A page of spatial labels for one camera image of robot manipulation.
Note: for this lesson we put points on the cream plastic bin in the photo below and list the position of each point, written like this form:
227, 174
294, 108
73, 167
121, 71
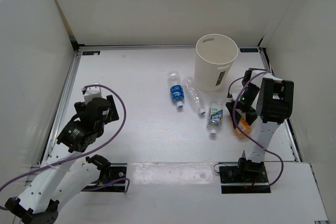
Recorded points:
215, 54

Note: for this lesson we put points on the orange juice bottle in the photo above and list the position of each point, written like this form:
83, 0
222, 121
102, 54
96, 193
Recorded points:
244, 126

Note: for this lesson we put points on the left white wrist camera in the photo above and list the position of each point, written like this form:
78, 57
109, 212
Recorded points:
91, 92

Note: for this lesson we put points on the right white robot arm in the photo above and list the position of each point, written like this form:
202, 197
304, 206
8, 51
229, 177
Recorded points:
265, 102

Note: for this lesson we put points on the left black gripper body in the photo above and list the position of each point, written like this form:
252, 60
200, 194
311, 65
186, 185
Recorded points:
101, 127

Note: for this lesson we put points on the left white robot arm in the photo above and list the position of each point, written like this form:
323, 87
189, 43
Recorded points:
41, 201

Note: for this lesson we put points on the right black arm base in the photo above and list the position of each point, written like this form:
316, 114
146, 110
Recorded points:
243, 178

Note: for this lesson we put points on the blue label water bottle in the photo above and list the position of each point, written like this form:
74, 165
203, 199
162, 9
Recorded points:
176, 89

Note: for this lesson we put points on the green blue label bottle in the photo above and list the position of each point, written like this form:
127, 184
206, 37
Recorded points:
215, 117

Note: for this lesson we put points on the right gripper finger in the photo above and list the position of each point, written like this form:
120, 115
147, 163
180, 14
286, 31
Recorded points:
230, 107
250, 117

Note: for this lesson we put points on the clear crumpled plastic bottle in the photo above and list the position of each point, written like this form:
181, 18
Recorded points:
194, 96

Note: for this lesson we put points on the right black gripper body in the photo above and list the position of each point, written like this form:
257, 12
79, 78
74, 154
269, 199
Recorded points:
248, 98

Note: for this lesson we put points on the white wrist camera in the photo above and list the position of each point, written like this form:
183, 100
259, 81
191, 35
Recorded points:
232, 97
91, 92

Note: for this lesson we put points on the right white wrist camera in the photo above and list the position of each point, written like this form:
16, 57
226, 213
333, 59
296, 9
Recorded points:
232, 97

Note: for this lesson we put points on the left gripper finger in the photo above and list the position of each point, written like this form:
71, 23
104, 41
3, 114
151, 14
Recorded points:
80, 108
113, 114

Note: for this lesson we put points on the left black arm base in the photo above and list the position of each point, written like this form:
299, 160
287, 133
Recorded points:
117, 171

